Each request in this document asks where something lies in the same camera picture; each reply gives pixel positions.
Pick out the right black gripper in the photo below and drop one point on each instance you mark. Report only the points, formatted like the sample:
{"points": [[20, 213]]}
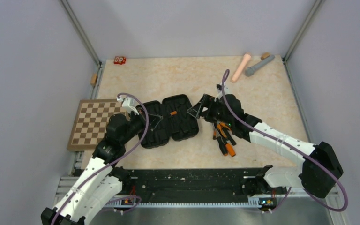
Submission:
{"points": [[197, 110]]}

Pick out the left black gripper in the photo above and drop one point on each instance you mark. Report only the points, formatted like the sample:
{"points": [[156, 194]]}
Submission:
{"points": [[153, 120]]}

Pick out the black plastic tool case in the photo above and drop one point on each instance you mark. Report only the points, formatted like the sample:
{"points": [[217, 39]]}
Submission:
{"points": [[178, 127]]}

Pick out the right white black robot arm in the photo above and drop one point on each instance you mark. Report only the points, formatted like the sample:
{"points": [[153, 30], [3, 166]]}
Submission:
{"points": [[317, 168]]}

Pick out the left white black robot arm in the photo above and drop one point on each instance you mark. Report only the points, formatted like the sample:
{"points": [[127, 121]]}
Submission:
{"points": [[99, 170]]}

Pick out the wooden chessboard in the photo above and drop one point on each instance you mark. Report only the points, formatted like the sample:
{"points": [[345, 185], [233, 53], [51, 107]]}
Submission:
{"points": [[90, 122]]}

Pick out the grey toy microphone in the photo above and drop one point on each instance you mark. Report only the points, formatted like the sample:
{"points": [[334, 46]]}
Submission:
{"points": [[252, 69]]}

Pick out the red toy car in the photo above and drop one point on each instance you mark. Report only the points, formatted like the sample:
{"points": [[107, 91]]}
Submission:
{"points": [[119, 60]]}

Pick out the left wooden block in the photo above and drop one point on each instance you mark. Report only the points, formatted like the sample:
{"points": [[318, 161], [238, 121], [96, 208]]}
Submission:
{"points": [[93, 80]]}

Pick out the wooden block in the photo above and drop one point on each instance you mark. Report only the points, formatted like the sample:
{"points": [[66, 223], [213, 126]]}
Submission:
{"points": [[265, 55], [93, 80]]}

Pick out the pink toy microphone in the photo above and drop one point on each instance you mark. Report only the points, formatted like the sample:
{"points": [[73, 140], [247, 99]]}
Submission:
{"points": [[246, 58]]}

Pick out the back wooden block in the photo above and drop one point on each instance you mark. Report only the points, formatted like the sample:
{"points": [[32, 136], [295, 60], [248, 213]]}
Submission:
{"points": [[265, 55]]}

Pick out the orange handled pliers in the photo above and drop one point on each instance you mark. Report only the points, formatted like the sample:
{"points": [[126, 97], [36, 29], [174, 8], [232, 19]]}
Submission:
{"points": [[218, 126]]}

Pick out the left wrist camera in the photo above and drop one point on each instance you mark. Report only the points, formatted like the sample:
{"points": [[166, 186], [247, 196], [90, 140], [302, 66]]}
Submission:
{"points": [[128, 104]]}

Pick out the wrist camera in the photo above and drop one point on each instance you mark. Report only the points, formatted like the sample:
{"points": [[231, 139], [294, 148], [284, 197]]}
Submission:
{"points": [[221, 91], [128, 104]]}

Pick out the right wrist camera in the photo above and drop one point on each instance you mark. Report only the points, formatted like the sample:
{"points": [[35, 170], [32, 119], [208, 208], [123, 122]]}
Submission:
{"points": [[221, 91]]}

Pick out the long orange handled screwdriver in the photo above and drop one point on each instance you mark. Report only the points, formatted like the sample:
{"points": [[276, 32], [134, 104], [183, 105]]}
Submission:
{"points": [[229, 147]]}

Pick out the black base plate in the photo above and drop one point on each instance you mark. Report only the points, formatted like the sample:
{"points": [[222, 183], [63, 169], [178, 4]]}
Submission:
{"points": [[235, 185]]}

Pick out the aluminium frame rail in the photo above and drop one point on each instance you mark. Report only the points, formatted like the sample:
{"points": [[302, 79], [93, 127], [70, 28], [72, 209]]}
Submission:
{"points": [[262, 203]]}

